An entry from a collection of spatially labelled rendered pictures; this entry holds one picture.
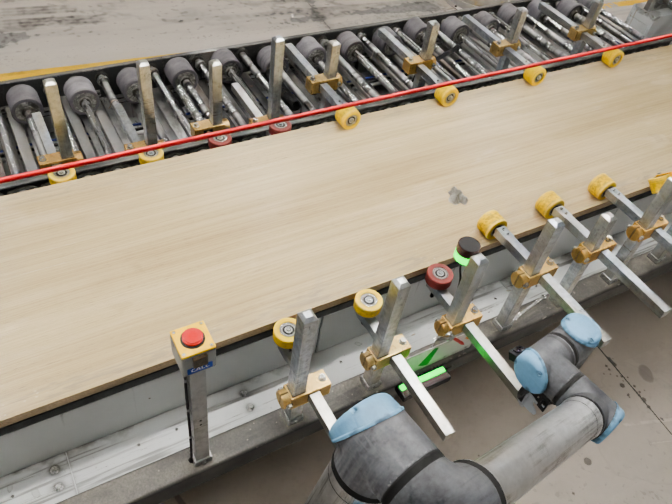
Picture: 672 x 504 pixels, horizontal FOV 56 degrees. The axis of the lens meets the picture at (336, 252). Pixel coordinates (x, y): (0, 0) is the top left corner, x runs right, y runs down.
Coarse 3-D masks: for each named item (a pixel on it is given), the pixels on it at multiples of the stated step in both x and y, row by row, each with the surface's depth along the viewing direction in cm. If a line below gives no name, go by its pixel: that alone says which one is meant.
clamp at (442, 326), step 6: (468, 312) 181; (480, 312) 182; (438, 318) 181; (444, 318) 179; (468, 318) 180; (474, 318) 180; (480, 318) 182; (438, 324) 178; (444, 324) 177; (450, 324) 177; (456, 324) 178; (462, 324) 178; (438, 330) 180; (444, 330) 177; (450, 330) 177; (456, 330) 179
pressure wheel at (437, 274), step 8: (432, 264) 187; (440, 264) 188; (432, 272) 185; (440, 272) 185; (448, 272) 186; (432, 280) 183; (440, 280) 183; (448, 280) 184; (440, 288) 184; (432, 296) 193
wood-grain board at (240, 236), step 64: (640, 64) 292; (320, 128) 227; (384, 128) 232; (448, 128) 238; (512, 128) 243; (576, 128) 249; (640, 128) 255; (64, 192) 189; (128, 192) 193; (192, 192) 196; (256, 192) 200; (320, 192) 204; (384, 192) 208; (512, 192) 216; (576, 192) 221; (640, 192) 228; (0, 256) 170; (64, 256) 173; (128, 256) 176; (192, 256) 178; (256, 256) 182; (320, 256) 185; (384, 256) 188; (448, 256) 191; (0, 320) 156; (64, 320) 159; (128, 320) 161; (192, 320) 164; (256, 320) 166; (0, 384) 145; (64, 384) 147
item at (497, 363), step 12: (432, 288) 189; (444, 300) 185; (468, 324) 180; (468, 336) 179; (480, 336) 177; (480, 348) 176; (492, 348) 175; (492, 360) 172; (504, 360) 173; (504, 372) 170; (516, 384) 168; (516, 396) 168
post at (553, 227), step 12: (552, 228) 167; (540, 240) 173; (552, 240) 170; (540, 252) 174; (528, 264) 180; (540, 264) 178; (516, 288) 187; (528, 288) 186; (516, 300) 189; (504, 312) 195; (516, 312) 195; (504, 324) 197
